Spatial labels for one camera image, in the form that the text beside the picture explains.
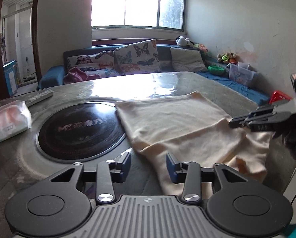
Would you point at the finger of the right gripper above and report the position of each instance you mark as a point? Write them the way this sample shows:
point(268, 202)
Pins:
point(270, 122)
point(282, 108)

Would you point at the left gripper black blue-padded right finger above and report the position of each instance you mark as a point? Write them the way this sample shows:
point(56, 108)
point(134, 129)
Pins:
point(186, 173)

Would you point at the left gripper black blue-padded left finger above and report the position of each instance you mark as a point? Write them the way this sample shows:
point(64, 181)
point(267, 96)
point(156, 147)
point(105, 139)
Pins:
point(109, 172)

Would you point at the cream knit sweater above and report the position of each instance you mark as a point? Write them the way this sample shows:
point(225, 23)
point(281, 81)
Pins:
point(192, 128)

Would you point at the red plastic stool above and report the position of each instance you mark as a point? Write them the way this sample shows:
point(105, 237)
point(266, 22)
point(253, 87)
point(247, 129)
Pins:
point(278, 96)

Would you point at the black round induction cooktop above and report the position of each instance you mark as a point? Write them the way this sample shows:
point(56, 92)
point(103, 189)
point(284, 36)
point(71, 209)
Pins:
point(81, 132)

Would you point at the clear plastic storage box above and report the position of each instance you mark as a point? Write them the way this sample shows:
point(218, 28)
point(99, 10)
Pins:
point(242, 75)

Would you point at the small plush toys pile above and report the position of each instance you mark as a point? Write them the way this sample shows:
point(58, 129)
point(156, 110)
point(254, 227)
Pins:
point(227, 58)

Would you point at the green bowl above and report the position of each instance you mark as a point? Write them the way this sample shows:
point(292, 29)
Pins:
point(216, 70)

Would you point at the grey remote control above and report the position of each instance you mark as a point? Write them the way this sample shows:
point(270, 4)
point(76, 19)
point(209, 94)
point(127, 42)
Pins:
point(39, 97)

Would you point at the pink cloth on sofa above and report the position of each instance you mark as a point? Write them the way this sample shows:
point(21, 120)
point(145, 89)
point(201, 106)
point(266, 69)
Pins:
point(75, 75)

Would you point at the grey plain cushion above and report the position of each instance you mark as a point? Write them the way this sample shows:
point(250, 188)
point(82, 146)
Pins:
point(187, 60)

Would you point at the left butterfly cushion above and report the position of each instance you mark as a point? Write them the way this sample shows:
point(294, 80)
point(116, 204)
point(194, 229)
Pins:
point(101, 64)

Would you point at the butterfly cushion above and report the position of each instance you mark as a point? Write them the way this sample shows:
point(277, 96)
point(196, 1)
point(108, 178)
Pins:
point(138, 58)
point(101, 64)

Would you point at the blue corner sofa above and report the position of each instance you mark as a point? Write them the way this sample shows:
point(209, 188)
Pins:
point(55, 75)

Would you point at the white tissue pack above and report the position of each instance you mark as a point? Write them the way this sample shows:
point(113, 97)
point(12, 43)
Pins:
point(15, 118)

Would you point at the right butterfly cushion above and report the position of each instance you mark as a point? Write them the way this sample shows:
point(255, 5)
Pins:
point(138, 58)

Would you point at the panda plush toy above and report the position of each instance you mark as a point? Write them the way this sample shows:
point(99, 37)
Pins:
point(184, 42)

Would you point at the blue white cabinet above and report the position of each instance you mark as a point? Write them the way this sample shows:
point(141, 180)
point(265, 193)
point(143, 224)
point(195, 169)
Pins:
point(9, 73)

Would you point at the window with green frame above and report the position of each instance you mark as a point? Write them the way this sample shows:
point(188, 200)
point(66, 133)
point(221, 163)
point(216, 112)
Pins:
point(164, 14)

